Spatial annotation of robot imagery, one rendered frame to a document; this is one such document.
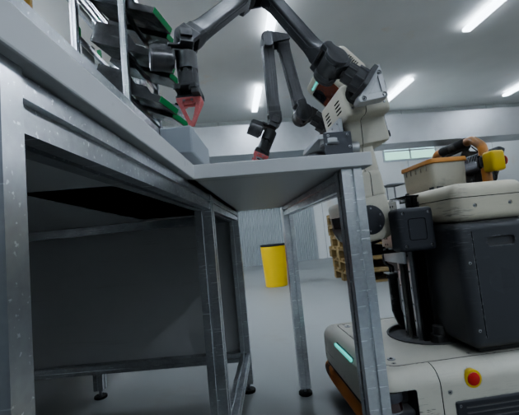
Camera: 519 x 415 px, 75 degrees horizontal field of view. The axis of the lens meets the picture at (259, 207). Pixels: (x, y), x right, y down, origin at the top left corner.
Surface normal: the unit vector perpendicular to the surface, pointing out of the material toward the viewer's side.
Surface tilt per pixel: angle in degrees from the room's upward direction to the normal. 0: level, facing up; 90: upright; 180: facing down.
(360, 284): 90
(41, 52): 90
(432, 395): 90
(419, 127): 90
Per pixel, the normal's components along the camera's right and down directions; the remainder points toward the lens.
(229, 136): 0.08, -0.09
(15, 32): 0.99, -0.10
